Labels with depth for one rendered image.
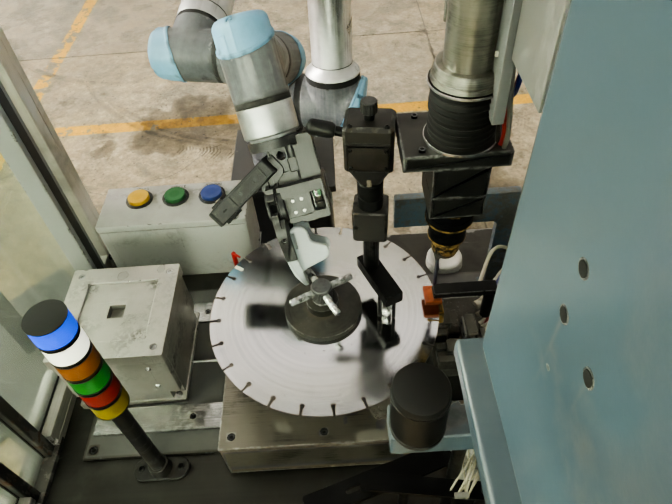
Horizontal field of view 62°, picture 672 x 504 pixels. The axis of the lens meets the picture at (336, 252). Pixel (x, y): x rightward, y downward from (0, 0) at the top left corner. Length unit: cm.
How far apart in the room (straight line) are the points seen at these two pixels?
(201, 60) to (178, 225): 34
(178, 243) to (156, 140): 182
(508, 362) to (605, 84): 16
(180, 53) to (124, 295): 39
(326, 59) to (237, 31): 48
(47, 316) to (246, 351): 27
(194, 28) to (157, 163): 190
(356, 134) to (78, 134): 259
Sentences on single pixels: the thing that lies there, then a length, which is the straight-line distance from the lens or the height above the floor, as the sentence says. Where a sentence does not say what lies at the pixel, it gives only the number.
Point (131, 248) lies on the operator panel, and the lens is 113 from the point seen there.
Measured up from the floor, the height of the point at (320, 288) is 100.
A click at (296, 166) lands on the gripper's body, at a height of 113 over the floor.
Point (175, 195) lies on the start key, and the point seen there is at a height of 91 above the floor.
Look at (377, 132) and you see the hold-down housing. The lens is 60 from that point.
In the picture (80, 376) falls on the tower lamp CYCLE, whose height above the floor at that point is 107.
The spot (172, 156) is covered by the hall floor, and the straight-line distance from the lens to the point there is 276.
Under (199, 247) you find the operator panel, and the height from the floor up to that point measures 83.
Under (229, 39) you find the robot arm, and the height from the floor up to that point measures 128.
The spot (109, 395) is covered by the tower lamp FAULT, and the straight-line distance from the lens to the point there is 73.
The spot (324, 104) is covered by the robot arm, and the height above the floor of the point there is 94.
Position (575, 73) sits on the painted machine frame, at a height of 151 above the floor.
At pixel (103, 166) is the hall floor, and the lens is 284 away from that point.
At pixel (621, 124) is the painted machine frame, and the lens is 19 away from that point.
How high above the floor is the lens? 160
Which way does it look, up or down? 48 degrees down
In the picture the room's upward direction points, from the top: 5 degrees counter-clockwise
